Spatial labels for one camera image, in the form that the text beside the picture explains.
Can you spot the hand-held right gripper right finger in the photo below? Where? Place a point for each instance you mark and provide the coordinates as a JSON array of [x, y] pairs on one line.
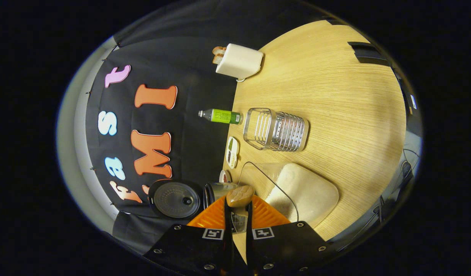
[[249, 230]]

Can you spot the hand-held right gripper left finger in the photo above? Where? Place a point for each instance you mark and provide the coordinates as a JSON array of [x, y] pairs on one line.
[[228, 230]]

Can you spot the wooden spoon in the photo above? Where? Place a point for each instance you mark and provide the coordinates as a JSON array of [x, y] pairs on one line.
[[239, 195]]

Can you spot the black rice cooker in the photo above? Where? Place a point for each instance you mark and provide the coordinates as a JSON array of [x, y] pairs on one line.
[[176, 199]]

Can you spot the white plate with red food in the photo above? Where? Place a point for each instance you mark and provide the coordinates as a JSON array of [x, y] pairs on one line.
[[224, 176]]

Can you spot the clear plastic tray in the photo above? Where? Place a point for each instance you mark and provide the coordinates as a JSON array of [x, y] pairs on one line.
[[258, 172]]

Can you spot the white divided bean dish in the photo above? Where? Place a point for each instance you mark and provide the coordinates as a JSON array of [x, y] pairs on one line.
[[232, 152]]

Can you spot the green label drink bottle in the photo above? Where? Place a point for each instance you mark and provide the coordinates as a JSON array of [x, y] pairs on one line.
[[222, 116]]

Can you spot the white toaster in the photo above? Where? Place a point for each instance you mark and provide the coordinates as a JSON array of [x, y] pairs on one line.
[[239, 61]]

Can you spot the toasted bread slice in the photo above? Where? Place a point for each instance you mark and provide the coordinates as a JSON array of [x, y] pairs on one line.
[[218, 59], [219, 50]]

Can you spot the black tape patch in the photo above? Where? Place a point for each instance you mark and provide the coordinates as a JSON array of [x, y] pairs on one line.
[[368, 53]]

